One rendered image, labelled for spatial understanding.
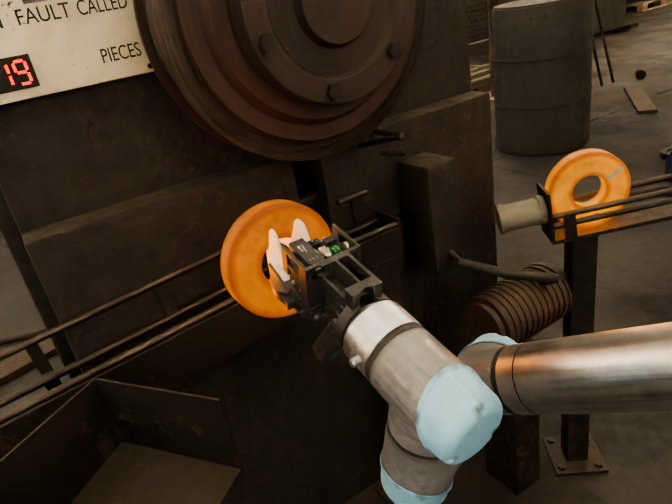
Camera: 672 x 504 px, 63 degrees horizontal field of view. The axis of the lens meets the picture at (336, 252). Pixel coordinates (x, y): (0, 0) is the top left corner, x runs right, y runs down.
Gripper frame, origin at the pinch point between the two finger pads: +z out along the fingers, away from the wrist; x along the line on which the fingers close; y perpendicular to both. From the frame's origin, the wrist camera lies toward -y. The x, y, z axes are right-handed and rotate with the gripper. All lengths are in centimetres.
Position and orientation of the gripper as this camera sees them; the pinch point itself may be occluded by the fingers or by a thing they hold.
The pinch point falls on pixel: (276, 246)
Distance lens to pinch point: 70.9
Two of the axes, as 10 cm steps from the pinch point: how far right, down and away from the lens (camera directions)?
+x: -8.3, 3.7, -4.2
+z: -5.6, -5.1, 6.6
